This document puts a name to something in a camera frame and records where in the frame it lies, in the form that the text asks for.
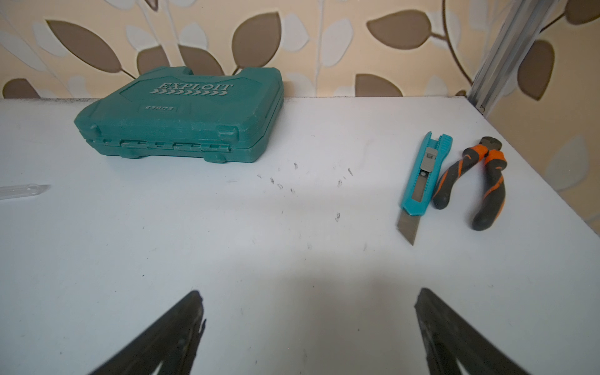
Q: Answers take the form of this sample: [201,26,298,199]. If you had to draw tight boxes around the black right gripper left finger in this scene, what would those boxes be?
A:
[92,290,206,374]

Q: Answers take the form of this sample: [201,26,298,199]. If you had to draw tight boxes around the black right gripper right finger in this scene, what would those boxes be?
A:
[415,288,526,374]

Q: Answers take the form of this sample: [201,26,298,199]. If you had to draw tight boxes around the teal utility knife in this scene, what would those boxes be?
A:
[397,132,453,245]

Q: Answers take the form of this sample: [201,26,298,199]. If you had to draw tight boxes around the green plastic tool case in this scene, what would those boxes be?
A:
[74,67,284,163]

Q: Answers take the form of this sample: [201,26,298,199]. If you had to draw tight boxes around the aluminium frame post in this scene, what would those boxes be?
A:
[467,1,557,117]

